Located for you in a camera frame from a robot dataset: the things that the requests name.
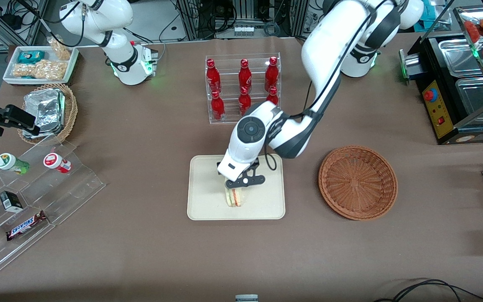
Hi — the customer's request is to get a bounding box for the small steel warmer pan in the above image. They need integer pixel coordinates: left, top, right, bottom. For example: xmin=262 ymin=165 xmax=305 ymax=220
xmin=438 ymin=38 xmax=483 ymax=78

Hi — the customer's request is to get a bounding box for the Snickers chocolate bar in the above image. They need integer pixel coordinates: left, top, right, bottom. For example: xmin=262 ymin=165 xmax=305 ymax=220
xmin=6 ymin=211 xmax=48 ymax=242

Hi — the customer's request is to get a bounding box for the aluminium foil container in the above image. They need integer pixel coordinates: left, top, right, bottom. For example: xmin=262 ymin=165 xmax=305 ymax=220
xmin=23 ymin=88 xmax=66 ymax=139

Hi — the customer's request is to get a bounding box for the white rectangular snack bin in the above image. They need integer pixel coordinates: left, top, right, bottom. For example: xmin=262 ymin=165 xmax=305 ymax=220
xmin=3 ymin=45 xmax=79 ymax=86

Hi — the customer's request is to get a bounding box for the large clear nut bag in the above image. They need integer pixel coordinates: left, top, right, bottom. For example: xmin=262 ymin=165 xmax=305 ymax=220
xmin=12 ymin=60 xmax=68 ymax=81

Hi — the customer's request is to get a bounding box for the red lidded drink cup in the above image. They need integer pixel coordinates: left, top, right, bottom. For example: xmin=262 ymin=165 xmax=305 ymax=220
xmin=43 ymin=153 xmax=72 ymax=174

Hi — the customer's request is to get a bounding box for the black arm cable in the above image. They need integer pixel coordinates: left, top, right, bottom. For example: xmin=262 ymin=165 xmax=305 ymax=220
xmin=265 ymin=0 xmax=397 ymax=171

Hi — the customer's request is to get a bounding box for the cream plastic tray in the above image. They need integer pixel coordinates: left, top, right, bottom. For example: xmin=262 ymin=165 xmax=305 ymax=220
xmin=187 ymin=154 xmax=286 ymax=221

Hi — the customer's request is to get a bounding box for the green lidded drink cup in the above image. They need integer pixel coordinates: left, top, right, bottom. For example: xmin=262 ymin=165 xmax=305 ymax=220
xmin=0 ymin=153 xmax=30 ymax=175

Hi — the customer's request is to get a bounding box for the small tan wicker basket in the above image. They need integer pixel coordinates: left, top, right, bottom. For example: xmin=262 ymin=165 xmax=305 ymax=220
xmin=17 ymin=83 xmax=78 ymax=145

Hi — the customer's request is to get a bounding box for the large brown wicker basket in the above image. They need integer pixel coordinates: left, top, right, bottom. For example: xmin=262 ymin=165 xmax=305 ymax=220
xmin=318 ymin=145 xmax=398 ymax=221

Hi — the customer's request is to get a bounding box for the clear acrylic bottle rack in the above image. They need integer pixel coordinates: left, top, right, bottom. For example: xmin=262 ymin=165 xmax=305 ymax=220
xmin=205 ymin=52 xmax=282 ymax=124

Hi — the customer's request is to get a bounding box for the black floor cable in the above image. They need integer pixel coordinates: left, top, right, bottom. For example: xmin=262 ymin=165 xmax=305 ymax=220
xmin=372 ymin=279 xmax=483 ymax=302

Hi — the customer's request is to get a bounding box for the small black carton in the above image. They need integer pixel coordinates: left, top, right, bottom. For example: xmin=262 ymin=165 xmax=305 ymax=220
xmin=0 ymin=191 xmax=24 ymax=213

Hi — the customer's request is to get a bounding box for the teal snack packet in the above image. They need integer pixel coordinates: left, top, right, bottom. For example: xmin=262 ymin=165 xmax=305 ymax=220
xmin=17 ymin=50 xmax=46 ymax=64

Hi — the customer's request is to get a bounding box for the triangle sandwich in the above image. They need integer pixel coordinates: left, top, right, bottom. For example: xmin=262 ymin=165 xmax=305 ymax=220
xmin=224 ymin=186 xmax=246 ymax=208

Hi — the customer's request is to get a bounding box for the clear acrylic stepped shelf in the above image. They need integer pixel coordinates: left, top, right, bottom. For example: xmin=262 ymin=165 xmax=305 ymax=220
xmin=0 ymin=136 xmax=106 ymax=284

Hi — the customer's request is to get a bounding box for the small clear nut bag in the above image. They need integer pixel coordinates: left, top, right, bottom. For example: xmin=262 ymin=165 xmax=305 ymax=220
xmin=47 ymin=37 xmax=72 ymax=61

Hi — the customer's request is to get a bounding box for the black food warmer appliance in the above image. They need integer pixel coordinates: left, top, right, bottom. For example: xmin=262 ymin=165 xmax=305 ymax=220
xmin=399 ymin=34 xmax=483 ymax=146

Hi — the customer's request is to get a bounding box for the large steel warmer pan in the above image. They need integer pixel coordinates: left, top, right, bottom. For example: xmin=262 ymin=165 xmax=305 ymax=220
xmin=455 ymin=78 xmax=483 ymax=112

